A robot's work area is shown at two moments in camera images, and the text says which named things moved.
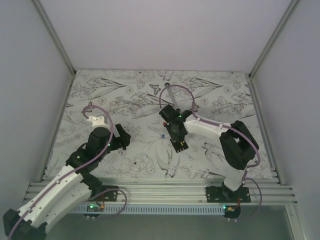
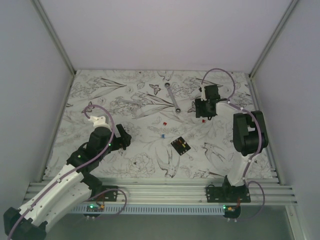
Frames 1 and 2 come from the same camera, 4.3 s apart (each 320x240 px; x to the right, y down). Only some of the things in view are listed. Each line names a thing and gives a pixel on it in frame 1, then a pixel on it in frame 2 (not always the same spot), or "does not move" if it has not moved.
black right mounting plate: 223,194 does not move
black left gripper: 123,140 does not move
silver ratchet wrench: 167,85 does not move
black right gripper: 168,126 to 199,112
